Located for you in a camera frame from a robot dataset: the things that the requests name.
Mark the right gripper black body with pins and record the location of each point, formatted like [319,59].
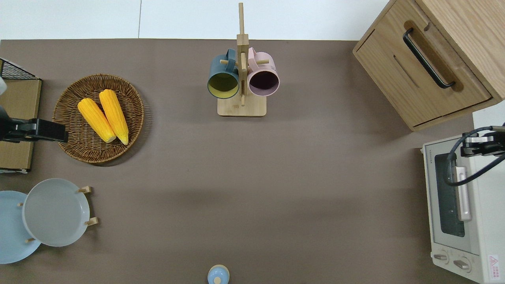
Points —
[483,146]

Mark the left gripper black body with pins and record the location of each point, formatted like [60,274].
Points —
[49,132]

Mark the round wicker basket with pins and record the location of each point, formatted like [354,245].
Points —
[83,152]

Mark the yellow corn cob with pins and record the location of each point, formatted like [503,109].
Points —
[96,120]
[114,114]

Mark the white cylinder bottle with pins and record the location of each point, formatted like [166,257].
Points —
[2,86]

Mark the cream toaster oven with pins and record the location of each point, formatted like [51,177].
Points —
[485,213]

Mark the grey plate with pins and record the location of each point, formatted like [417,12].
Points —
[55,213]

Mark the wooden plate rack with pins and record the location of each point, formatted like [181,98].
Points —
[92,221]

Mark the light blue plate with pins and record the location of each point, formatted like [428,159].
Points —
[12,236]

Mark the silver oven knob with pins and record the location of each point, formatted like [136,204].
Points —
[461,264]
[440,257]

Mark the light wooden cabinet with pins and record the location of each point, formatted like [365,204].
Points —
[473,23]

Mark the dark blue mug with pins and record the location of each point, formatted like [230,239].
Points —
[221,69]

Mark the wooden mug tree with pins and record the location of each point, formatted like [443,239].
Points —
[242,106]

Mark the blue dome bell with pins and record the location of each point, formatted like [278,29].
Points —
[218,275]

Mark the pink mug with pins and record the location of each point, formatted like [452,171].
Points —
[261,67]

